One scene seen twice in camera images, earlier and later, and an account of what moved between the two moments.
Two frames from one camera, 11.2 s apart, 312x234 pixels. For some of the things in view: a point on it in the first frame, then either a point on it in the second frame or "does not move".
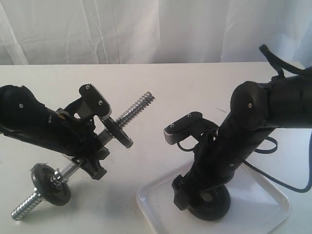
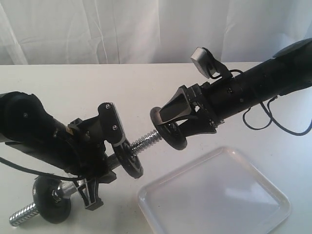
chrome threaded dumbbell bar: x=104 y=137 -> x=69 y=186
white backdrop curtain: x=53 y=32 does not move
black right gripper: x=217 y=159 -> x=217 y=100
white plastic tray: x=256 y=206 does not move
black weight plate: x=211 y=204 -> x=170 y=132
